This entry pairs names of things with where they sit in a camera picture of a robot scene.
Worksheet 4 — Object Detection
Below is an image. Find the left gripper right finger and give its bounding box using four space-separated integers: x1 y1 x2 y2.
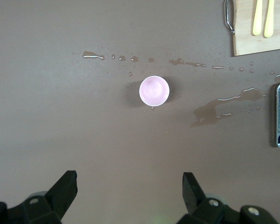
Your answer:
177 172 279 224

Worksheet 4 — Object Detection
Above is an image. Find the yellow plastic fork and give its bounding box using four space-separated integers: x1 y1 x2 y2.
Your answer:
252 0 263 36

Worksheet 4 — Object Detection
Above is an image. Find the wooden cutting board metal handle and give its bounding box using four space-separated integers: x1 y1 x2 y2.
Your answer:
224 0 280 57

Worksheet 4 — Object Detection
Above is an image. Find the pink plastic cup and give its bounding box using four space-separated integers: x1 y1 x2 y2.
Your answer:
139 75 170 106

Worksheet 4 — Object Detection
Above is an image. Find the yellow plastic knife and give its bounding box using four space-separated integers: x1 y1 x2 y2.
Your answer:
263 0 275 39

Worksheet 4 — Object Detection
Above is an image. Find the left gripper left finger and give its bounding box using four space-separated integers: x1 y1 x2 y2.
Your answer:
0 170 78 224

